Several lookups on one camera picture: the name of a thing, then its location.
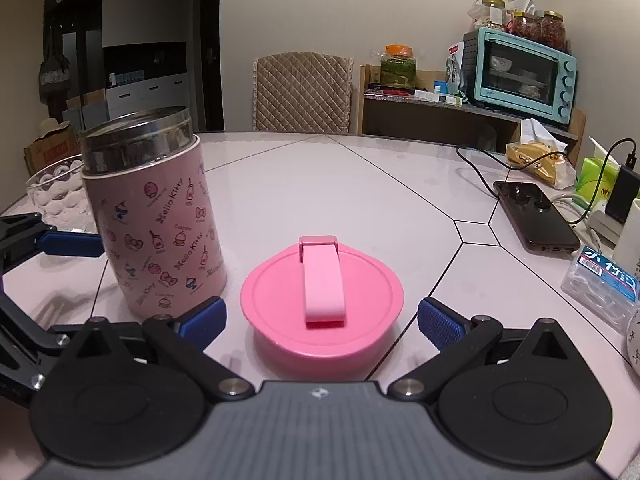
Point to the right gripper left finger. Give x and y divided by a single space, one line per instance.
180 343

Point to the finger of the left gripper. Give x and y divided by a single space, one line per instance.
24 236

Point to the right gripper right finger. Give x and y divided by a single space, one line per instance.
461 342

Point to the pink bottle cap with strap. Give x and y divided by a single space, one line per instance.
321 309

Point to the pink Hello Kitty bottle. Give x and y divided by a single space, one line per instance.
145 180

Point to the clear glass bowl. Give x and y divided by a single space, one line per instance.
59 195

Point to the cardboard box with hat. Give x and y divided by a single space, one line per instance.
56 141

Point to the black smartphone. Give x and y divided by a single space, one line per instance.
539 225

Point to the blue label plastic box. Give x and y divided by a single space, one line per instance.
603 287

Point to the hanging dark bag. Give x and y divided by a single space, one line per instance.
54 73

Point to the yellow snack bag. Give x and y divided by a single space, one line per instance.
540 161

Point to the green tissue pack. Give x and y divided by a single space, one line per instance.
590 183

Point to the white and black cabinet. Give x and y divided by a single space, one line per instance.
125 56

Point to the wooden side shelf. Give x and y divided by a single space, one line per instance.
393 113

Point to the teal toaster oven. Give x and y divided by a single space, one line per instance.
507 71

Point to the green pickle jar orange lid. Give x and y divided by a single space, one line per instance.
398 67

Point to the red chili jar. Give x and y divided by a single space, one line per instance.
552 30
525 25

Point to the light contents glass jar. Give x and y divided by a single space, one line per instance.
492 14

